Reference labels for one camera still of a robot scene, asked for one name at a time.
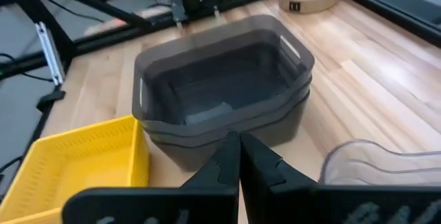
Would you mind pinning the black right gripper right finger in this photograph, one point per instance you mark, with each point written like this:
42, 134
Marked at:
310, 206

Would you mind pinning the yellow slotted plastic basket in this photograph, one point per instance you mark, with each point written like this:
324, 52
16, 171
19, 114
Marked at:
86, 169

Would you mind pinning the silver metal bracket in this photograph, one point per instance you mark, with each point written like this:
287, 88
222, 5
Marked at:
50, 53

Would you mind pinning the grey translucent plastic basket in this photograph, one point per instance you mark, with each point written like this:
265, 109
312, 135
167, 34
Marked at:
179, 140
186, 158
220, 89

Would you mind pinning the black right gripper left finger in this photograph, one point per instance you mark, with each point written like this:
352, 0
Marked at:
172, 206

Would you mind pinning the clear plastic basket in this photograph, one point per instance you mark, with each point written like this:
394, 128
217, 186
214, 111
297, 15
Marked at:
386, 156
396, 177

